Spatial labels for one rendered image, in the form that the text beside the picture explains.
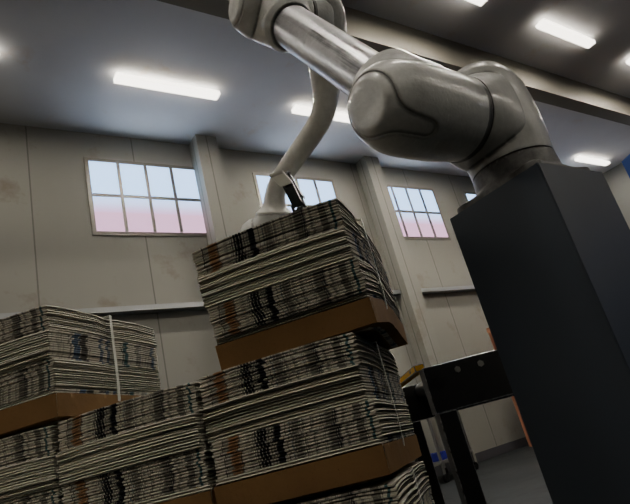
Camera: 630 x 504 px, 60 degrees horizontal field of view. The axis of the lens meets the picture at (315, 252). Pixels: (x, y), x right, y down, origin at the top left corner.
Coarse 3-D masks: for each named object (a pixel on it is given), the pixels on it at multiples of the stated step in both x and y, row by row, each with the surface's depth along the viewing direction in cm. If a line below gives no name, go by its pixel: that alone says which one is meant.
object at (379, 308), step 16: (352, 304) 90; (368, 304) 89; (304, 320) 92; (320, 320) 91; (336, 320) 90; (352, 320) 90; (368, 320) 89; (384, 320) 97; (256, 336) 94; (272, 336) 93; (288, 336) 92; (304, 336) 92; (320, 336) 91; (224, 352) 95; (240, 352) 94; (256, 352) 94; (272, 352) 93; (224, 368) 95
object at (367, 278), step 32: (288, 224) 96; (320, 224) 94; (352, 224) 102; (224, 256) 98; (256, 256) 96; (288, 256) 94; (320, 256) 92; (352, 256) 91; (224, 288) 96; (256, 288) 95; (288, 288) 93; (320, 288) 92; (352, 288) 90; (224, 320) 96; (256, 320) 94; (288, 320) 93
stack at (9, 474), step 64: (192, 384) 94; (256, 384) 91; (320, 384) 88; (384, 384) 104; (0, 448) 102; (64, 448) 98; (128, 448) 94; (192, 448) 91; (256, 448) 88; (320, 448) 85
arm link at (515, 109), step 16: (480, 64) 102; (496, 64) 102; (480, 80) 96; (496, 80) 98; (512, 80) 100; (496, 96) 95; (512, 96) 97; (528, 96) 100; (496, 112) 94; (512, 112) 96; (528, 112) 98; (496, 128) 94; (512, 128) 95; (528, 128) 96; (544, 128) 99; (496, 144) 96; (512, 144) 96; (528, 144) 95; (544, 144) 96; (464, 160) 99; (480, 160) 99
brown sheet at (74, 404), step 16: (32, 400) 103; (48, 400) 102; (64, 400) 103; (80, 400) 107; (96, 400) 111; (112, 400) 116; (0, 416) 104; (16, 416) 103; (32, 416) 102; (48, 416) 101; (0, 432) 103
